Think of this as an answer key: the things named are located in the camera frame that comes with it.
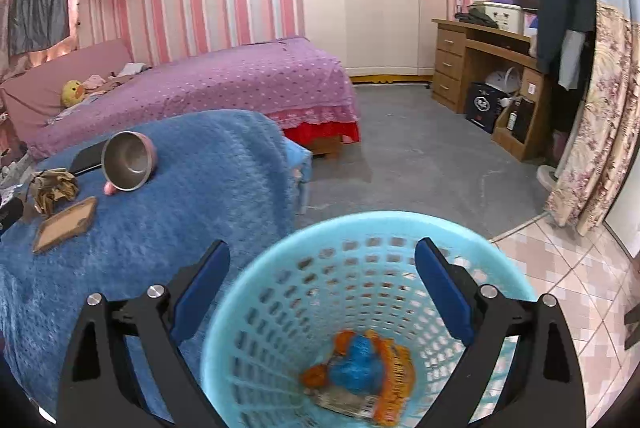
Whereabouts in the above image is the brown cardboard box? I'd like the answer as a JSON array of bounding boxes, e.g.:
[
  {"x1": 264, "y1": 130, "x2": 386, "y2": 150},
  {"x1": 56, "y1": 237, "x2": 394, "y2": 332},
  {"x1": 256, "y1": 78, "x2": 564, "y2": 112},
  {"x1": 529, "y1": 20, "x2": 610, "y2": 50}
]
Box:
[{"x1": 492, "y1": 98, "x2": 536, "y2": 146}]

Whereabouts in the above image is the yellow duck plush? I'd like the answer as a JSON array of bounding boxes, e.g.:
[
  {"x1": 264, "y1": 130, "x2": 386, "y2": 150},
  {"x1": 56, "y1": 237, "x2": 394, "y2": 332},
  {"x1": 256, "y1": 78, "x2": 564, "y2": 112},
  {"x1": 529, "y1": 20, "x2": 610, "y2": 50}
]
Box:
[{"x1": 61, "y1": 80, "x2": 83, "y2": 109}]

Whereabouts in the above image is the brown phone case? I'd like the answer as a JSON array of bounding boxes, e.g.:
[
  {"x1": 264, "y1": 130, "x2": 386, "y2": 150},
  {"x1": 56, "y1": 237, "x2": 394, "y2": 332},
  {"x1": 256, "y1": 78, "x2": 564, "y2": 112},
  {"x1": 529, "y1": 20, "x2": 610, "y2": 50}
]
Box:
[{"x1": 32, "y1": 196, "x2": 98, "y2": 253}]

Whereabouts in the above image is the orange cloth bag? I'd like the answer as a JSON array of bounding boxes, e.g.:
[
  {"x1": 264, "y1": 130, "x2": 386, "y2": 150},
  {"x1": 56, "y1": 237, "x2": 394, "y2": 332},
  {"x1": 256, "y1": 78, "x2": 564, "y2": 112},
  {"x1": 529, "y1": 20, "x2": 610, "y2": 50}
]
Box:
[{"x1": 367, "y1": 330, "x2": 417, "y2": 426}]

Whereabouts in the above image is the pink fabric headboard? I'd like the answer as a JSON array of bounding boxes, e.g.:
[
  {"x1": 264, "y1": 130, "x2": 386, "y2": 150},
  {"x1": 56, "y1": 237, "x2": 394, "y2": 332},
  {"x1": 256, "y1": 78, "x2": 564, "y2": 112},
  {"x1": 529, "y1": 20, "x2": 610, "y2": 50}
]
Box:
[{"x1": 0, "y1": 38, "x2": 135, "y2": 133}]

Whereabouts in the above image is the dark clothes pile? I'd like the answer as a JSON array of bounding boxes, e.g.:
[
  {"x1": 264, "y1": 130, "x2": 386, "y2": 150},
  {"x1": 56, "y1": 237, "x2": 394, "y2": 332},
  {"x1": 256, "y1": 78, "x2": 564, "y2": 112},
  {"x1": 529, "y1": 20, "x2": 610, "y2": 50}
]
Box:
[{"x1": 454, "y1": 6, "x2": 499, "y2": 28}]

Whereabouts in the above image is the wooden desk with drawers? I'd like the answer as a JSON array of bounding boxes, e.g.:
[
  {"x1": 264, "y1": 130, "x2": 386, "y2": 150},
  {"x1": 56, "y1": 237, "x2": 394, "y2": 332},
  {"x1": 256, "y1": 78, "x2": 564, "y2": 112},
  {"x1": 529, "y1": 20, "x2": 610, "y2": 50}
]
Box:
[{"x1": 431, "y1": 18, "x2": 553, "y2": 161}]

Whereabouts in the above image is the bed with purple dotted cover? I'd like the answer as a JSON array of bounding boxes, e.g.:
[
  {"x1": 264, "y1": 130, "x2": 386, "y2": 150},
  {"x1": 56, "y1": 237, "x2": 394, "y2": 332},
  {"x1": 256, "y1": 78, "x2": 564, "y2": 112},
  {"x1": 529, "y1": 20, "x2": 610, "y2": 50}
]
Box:
[{"x1": 27, "y1": 36, "x2": 361, "y2": 159}]

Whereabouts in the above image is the blue fleece blanket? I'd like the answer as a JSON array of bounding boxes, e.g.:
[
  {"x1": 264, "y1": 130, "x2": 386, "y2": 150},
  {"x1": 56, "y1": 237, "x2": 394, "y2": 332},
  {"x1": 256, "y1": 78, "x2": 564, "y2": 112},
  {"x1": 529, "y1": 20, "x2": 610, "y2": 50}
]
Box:
[{"x1": 0, "y1": 109, "x2": 313, "y2": 419}]

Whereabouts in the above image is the pink steel-lined mug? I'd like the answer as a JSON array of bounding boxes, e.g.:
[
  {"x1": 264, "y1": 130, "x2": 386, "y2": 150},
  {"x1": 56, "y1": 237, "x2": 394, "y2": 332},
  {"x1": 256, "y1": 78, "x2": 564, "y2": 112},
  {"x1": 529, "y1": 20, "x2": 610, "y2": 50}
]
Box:
[{"x1": 101, "y1": 131, "x2": 159, "y2": 196}]

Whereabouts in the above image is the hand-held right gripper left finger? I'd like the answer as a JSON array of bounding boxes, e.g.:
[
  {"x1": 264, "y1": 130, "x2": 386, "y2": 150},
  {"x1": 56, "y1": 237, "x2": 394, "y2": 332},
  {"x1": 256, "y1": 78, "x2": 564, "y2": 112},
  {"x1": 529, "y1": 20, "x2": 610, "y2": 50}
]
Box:
[{"x1": 56, "y1": 239, "x2": 232, "y2": 428}]

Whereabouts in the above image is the black phone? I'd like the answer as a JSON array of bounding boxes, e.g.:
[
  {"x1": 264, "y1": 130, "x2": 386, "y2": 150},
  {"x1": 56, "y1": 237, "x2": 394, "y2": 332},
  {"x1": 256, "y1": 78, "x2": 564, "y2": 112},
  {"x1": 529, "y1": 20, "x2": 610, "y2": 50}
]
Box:
[{"x1": 70, "y1": 139, "x2": 113, "y2": 176}]

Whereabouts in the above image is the pink shiny curtain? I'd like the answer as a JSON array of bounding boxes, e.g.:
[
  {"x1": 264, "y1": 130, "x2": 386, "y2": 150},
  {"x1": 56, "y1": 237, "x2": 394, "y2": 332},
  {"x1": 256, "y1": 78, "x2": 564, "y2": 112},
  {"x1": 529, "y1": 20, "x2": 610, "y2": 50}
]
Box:
[{"x1": 0, "y1": 0, "x2": 81, "y2": 78}]

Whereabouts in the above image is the brown paper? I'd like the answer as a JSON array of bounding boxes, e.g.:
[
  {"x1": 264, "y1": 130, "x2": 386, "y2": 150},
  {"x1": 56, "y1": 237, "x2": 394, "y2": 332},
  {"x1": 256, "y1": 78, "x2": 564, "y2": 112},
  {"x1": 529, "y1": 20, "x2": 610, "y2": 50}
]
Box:
[{"x1": 27, "y1": 168, "x2": 80, "y2": 215}]

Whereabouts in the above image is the grey snack packet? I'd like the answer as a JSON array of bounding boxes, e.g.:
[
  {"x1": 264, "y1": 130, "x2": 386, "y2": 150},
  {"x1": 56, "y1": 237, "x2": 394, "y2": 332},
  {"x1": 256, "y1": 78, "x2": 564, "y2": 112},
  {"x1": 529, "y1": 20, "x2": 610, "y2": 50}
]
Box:
[{"x1": 315, "y1": 388, "x2": 378, "y2": 419}]

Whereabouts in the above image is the black printed box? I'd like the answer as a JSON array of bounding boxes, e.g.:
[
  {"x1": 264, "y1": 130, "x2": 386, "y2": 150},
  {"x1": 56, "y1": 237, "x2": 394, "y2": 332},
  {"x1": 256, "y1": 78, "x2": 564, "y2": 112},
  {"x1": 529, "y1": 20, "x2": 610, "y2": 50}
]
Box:
[{"x1": 465, "y1": 82, "x2": 508, "y2": 133}]

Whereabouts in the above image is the light blue plastic basket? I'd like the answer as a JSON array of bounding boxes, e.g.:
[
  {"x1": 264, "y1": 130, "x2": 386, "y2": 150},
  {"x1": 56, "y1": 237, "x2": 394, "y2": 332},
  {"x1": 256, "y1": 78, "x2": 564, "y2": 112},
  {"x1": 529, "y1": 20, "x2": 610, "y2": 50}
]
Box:
[{"x1": 199, "y1": 210, "x2": 538, "y2": 428}]

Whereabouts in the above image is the pink flower print curtain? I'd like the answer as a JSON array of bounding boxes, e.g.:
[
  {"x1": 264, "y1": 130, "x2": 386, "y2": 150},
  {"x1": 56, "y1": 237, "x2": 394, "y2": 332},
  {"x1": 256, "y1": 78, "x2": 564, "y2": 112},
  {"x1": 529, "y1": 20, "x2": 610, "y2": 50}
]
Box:
[{"x1": 545, "y1": 2, "x2": 640, "y2": 236}]

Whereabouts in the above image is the white helmet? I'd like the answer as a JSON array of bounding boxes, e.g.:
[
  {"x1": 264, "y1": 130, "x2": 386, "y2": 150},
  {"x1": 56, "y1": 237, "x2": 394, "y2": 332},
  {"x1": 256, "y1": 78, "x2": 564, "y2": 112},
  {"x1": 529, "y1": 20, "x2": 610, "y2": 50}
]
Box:
[{"x1": 485, "y1": 66, "x2": 523, "y2": 101}]

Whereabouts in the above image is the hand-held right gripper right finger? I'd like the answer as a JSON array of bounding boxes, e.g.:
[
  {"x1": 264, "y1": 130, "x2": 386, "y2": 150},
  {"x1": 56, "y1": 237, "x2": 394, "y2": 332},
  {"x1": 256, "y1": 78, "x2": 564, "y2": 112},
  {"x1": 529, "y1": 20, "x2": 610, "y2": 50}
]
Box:
[{"x1": 414, "y1": 237, "x2": 587, "y2": 428}]

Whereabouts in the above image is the light blue under cloth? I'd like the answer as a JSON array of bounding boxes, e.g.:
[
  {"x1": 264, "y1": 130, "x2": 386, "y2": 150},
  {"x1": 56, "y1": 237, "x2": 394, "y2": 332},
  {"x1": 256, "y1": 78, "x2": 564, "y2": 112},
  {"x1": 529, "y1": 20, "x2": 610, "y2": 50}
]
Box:
[{"x1": 285, "y1": 140, "x2": 313, "y2": 213}]

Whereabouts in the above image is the white storage box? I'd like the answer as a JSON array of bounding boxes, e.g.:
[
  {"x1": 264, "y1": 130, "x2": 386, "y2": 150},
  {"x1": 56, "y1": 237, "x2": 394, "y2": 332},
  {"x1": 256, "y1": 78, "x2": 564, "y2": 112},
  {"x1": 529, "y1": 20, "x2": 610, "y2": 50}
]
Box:
[{"x1": 472, "y1": 0, "x2": 526, "y2": 33}]

